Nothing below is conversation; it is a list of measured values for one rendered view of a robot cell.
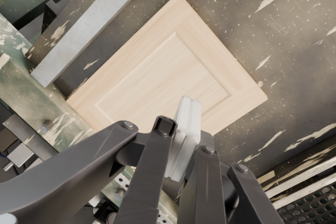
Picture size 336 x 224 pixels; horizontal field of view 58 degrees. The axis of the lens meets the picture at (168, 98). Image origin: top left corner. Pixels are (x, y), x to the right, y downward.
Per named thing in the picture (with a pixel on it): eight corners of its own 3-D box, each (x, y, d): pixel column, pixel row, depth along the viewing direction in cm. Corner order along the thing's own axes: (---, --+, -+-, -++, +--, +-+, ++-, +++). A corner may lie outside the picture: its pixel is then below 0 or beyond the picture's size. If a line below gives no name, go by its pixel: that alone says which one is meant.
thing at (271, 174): (248, 183, 82) (248, 190, 79) (273, 169, 78) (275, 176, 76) (255, 190, 82) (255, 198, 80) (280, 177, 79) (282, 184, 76)
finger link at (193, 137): (188, 134, 16) (201, 139, 16) (192, 97, 23) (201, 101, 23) (168, 179, 17) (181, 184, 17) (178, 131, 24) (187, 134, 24)
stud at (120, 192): (115, 189, 86) (111, 197, 83) (120, 185, 85) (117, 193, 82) (121, 195, 86) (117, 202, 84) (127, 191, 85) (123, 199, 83)
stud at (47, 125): (43, 122, 81) (37, 128, 78) (48, 117, 80) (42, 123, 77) (50, 129, 81) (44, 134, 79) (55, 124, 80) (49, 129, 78)
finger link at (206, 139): (194, 165, 15) (251, 187, 15) (196, 127, 20) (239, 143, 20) (183, 190, 15) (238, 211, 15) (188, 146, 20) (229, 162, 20)
